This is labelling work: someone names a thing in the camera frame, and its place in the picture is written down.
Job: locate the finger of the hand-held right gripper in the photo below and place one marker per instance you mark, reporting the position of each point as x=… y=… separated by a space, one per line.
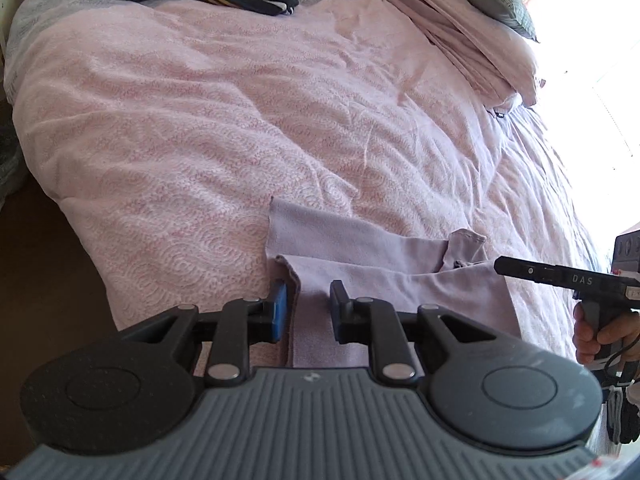
x=525 y=269

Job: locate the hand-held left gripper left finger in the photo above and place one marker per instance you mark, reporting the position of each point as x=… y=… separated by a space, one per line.
x=278 y=310

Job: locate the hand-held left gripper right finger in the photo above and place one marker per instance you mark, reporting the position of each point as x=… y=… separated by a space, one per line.
x=338 y=310

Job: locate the lilac garment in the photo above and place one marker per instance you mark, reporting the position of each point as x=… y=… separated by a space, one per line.
x=380 y=280

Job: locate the person's right hand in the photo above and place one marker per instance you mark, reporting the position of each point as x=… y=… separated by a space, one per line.
x=627 y=327

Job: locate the dark striped cloth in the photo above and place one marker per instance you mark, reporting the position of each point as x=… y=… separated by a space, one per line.
x=625 y=415

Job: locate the pink grey patterned bedspread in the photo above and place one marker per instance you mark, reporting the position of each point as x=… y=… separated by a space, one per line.
x=200 y=110

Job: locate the folded pink sheet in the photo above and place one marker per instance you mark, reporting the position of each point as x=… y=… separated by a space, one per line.
x=450 y=25

